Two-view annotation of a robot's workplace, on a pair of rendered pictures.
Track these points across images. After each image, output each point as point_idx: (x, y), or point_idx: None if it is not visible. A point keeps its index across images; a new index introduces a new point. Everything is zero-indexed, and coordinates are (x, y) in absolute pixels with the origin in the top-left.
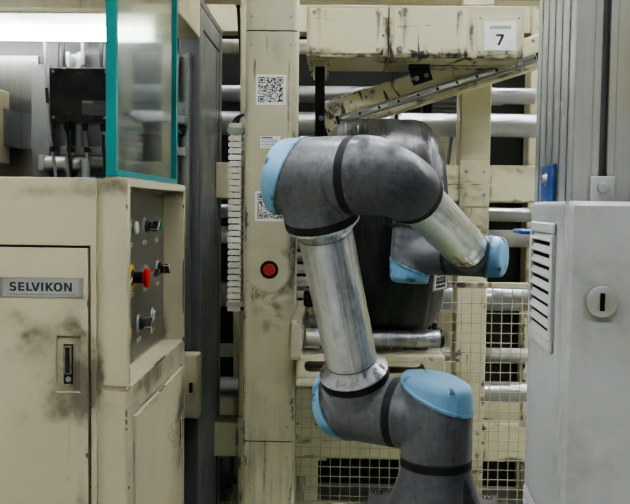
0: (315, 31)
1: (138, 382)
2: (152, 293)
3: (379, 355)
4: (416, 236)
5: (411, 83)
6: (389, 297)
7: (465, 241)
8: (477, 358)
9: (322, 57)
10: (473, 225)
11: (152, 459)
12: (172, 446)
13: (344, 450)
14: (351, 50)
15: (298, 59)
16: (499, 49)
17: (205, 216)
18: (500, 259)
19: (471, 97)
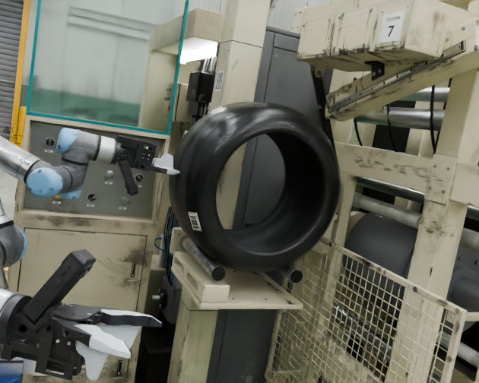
0: (301, 40)
1: (36, 215)
2: (125, 188)
3: None
4: (60, 164)
5: (371, 78)
6: (183, 226)
7: None
8: (407, 347)
9: (302, 59)
10: (5, 153)
11: (58, 261)
12: (109, 270)
13: (321, 368)
14: (312, 52)
15: (251, 60)
16: (388, 40)
17: (265, 168)
18: (29, 182)
19: (455, 93)
